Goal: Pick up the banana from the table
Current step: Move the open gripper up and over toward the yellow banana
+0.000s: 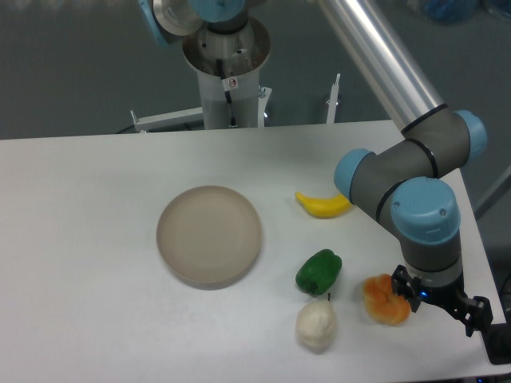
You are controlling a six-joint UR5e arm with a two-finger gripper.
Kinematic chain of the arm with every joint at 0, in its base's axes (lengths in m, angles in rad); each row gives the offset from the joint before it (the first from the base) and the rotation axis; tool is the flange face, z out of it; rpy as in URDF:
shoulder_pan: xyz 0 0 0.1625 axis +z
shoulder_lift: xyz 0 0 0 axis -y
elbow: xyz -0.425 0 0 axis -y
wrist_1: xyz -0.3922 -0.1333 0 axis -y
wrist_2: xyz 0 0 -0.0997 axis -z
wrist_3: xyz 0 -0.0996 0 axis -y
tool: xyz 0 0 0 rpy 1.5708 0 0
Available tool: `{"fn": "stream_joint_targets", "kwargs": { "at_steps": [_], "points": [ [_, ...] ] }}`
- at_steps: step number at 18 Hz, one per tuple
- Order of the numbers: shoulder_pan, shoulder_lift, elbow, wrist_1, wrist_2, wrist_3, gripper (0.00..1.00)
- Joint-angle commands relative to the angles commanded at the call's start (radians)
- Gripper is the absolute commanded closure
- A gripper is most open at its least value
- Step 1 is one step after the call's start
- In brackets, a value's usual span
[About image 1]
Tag white metal bracket left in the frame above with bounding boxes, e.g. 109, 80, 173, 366
130, 107, 203, 132

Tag white metal bracket right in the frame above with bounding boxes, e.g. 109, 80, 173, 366
326, 73, 341, 124

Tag blue object top right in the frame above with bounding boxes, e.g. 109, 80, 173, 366
422, 0, 479, 25

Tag white toy pear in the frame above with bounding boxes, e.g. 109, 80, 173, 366
295, 293, 337, 353

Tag green toy bell pepper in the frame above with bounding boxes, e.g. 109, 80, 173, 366
295, 249, 343, 296

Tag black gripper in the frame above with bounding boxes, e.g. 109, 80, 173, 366
391, 265, 493, 338

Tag beige round plate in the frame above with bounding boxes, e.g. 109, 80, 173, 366
156, 186, 263, 290

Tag yellow toy banana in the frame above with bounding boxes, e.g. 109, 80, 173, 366
295, 191, 352, 219

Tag black cable on pedestal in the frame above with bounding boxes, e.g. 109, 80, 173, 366
216, 58, 238, 128

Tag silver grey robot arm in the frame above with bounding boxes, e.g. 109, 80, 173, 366
139, 1, 493, 334

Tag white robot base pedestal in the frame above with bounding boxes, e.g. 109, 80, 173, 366
183, 16, 271, 130

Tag white metal bracket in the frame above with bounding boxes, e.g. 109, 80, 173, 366
130, 107, 203, 132
326, 73, 341, 124

